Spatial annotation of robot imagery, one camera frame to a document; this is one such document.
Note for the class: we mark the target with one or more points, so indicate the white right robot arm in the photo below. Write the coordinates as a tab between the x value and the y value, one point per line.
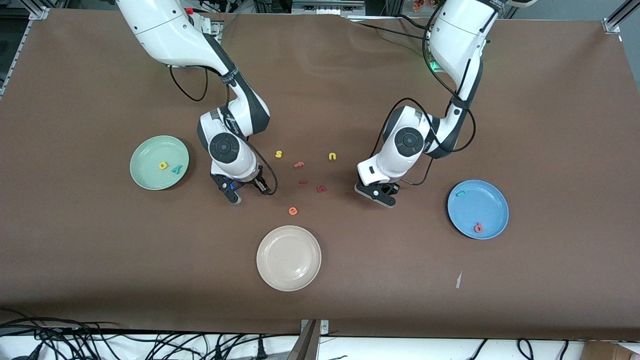
230	147

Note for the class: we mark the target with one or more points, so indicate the white paper scrap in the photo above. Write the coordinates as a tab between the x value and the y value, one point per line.
458	281

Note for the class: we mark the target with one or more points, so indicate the brown table cover sheet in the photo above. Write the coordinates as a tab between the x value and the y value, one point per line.
350	100

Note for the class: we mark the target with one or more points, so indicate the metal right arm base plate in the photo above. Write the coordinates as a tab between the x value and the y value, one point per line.
216	27

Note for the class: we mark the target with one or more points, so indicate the grey metal beam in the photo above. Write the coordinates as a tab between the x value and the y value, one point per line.
305	347

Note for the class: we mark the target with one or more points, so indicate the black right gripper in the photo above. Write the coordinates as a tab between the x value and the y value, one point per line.
258	185

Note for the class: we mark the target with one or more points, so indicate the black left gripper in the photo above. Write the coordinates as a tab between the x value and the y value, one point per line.
394	190

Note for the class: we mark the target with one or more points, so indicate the aluminium frame profile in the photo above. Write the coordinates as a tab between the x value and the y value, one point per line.
37	13
617	20

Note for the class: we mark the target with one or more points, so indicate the orange pink decoration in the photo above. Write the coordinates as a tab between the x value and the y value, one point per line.
422	4

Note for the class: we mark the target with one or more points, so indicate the grey metal box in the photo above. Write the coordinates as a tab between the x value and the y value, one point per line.
327	6

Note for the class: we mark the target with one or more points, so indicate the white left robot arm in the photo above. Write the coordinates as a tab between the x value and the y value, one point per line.
407	142

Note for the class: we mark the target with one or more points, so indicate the small metal bracket plate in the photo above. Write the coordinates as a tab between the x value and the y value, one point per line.
324	327

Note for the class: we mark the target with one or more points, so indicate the pink foam letter d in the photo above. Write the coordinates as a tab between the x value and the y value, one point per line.
478	228

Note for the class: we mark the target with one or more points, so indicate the blue plate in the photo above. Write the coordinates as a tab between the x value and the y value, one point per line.
487	210

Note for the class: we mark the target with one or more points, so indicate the green plate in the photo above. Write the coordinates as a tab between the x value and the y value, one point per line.
150	175

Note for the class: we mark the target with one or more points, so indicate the dark red foam letter k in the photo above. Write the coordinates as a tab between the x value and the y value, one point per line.
321	189

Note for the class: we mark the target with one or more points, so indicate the cardboard box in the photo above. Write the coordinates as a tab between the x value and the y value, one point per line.
605	352

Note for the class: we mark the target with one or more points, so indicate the beige plate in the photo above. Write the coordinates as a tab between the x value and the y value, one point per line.
288	258

